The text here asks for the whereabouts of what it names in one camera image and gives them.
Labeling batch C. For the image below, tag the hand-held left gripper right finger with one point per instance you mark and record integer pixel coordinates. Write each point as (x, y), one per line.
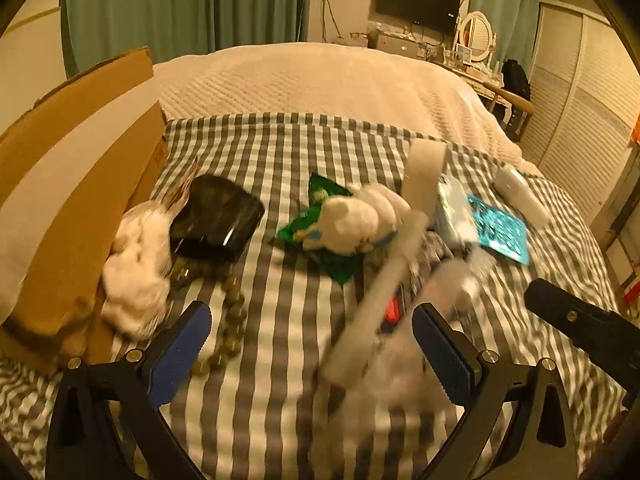
(442, 355)

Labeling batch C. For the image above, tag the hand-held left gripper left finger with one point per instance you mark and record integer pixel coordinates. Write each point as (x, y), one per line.
(180, 355)

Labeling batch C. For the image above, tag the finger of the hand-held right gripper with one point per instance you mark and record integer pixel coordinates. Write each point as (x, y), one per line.
(575, 315)

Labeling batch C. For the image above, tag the long white foam strip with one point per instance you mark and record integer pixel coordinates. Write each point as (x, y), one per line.
(380, 290)

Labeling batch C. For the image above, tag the blue patterned packet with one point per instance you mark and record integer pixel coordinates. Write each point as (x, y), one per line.
(500, 230)

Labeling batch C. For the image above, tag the green and white carton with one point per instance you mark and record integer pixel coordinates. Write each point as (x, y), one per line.
(455, 210)

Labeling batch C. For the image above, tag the white plush toy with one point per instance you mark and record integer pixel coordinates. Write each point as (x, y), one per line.
(350, 215)

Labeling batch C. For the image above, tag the short white foam strip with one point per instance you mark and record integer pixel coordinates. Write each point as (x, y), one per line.
(422, 175)

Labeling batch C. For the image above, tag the brown cardboard box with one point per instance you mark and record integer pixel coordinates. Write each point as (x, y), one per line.
(75, 185)

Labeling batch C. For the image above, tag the small red object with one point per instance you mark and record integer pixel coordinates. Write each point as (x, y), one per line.
(392, 310)

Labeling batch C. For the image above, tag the clear plastic bag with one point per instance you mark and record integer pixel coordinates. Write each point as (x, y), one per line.
(460, 280)

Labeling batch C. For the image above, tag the white fluffy cloth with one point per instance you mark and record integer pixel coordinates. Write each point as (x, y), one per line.
(135, 270)

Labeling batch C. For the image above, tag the grey checked cloth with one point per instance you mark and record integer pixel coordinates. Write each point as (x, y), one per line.
(280, 360)

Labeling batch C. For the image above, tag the white plastic bottle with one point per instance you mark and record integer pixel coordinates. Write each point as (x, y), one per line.
(520, 192)

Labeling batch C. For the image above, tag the black glossy case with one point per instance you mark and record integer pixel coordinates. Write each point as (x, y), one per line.
(215, 215)

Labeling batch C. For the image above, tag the small brown patterned packet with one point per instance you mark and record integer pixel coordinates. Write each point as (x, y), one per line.
(182, 185)

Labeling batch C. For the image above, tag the green snack packet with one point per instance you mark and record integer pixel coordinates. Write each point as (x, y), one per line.
(295, 227)

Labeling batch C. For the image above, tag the orange cloth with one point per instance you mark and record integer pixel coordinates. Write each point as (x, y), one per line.
(636, 135)

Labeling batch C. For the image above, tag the white louvred wardrobe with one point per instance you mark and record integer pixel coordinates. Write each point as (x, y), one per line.
(585, 110)

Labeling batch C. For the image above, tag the black backpack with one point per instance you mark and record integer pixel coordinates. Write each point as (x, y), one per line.
(516, 80)

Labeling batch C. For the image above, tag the white dressing table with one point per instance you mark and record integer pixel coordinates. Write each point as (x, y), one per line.
(475, 77)

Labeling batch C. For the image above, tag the oval white vanity mirror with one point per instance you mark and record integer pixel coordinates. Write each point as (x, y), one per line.
(477, 35)

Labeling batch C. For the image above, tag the cream quilted bed blanket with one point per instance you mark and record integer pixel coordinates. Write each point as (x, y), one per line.
(325, 80)

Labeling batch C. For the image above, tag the grey cabinet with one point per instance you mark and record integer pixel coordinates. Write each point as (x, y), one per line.
(397, 44)

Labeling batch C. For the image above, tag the wide green curtain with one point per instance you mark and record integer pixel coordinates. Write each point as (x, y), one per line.
(175, 5)

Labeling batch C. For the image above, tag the black wall television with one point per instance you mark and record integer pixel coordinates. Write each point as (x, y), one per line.
(417, 2)

